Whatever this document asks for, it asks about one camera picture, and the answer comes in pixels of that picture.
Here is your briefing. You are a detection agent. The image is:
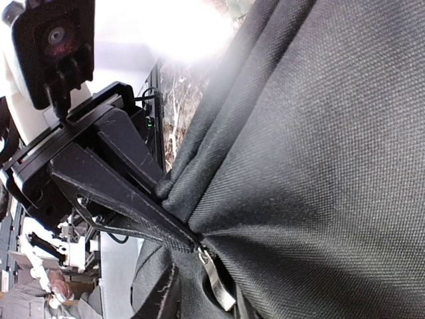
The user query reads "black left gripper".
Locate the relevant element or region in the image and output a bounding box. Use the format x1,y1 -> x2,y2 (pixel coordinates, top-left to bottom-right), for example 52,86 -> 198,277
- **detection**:
3,82 -> 199,253

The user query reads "black student backpack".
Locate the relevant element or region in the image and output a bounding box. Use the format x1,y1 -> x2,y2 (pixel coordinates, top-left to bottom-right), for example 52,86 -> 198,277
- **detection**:
131,1 -> 424,318

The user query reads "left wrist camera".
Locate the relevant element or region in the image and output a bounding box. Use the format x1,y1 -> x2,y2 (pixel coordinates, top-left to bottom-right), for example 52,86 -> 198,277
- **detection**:
1,1 -> 95,144

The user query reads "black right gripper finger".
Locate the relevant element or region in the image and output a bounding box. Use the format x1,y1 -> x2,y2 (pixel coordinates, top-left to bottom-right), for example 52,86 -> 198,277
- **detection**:
132,265 -> 181,319

